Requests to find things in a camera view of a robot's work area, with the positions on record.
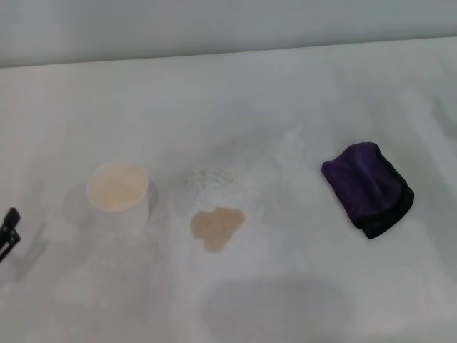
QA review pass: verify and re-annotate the white paper cup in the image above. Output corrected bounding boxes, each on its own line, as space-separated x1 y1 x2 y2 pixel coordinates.
86 161 150 237

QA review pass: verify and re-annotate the brown water stain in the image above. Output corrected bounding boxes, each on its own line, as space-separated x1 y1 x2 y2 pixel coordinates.
189 206 247 254

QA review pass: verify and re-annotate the purple rag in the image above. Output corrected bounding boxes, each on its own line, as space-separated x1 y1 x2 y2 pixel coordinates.
321 141 416 241

